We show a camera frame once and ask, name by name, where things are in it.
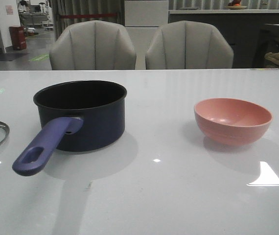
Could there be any left grey upholstered chair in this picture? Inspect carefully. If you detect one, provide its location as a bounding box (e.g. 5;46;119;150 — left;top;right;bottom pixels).
49;20;137;71

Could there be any fruit plate on counter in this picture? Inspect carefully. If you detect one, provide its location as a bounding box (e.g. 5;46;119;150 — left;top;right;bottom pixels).
227;0;247;10

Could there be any grey upholstered chair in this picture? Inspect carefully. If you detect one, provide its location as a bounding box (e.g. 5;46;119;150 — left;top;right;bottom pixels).
49;20;137;71
145;21;234;70

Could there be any dark kitchen counter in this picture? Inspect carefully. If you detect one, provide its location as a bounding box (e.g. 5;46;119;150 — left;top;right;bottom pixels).
168;9;279;68

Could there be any right grey upholstered chair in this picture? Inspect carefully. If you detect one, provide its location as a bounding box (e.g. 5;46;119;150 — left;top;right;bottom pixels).
145;21;234;70

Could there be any red trash bin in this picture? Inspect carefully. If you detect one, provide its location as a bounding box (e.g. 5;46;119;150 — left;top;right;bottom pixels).
9;26;26;50

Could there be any pink plastic bowl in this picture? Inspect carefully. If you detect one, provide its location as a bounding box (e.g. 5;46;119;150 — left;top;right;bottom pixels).
194;98;273;146

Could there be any white cabinet block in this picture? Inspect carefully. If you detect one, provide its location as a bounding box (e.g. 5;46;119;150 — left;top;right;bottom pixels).
124;0;169;27

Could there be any dark blue saucepan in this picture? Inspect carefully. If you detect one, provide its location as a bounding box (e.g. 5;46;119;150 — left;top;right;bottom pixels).
12;80;127;176

